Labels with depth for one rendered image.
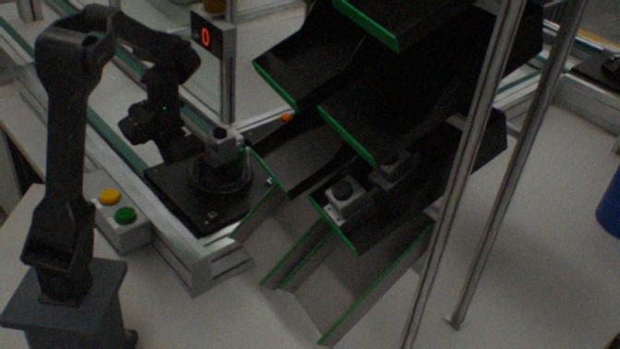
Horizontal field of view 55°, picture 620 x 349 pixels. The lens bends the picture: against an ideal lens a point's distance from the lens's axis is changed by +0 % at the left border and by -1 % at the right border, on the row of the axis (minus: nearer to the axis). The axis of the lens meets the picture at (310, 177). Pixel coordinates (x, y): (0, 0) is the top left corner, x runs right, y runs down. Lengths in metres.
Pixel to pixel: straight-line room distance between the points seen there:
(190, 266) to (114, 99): 0.69
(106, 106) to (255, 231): 0.69
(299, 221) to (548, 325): 0.56
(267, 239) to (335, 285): 0.17
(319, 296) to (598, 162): 1.06
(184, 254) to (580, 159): 1.16
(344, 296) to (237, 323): 0.26
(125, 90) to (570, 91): 1.34
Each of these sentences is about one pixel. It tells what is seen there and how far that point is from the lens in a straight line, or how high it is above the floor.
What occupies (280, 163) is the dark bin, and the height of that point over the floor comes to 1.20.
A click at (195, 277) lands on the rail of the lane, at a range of 1.18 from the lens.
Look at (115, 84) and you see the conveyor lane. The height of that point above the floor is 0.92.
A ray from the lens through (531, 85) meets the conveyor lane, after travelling 1.94.
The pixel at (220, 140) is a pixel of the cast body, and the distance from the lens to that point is 1.23.
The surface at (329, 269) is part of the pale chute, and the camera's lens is 1.03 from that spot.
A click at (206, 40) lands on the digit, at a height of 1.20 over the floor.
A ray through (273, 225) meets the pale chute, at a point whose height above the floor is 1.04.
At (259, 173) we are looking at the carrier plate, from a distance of 1.33.
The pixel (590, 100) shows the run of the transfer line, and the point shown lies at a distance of 2.03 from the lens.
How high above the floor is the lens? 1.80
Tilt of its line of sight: 39 degrees down
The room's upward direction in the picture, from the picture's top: 7 degrees clockwise
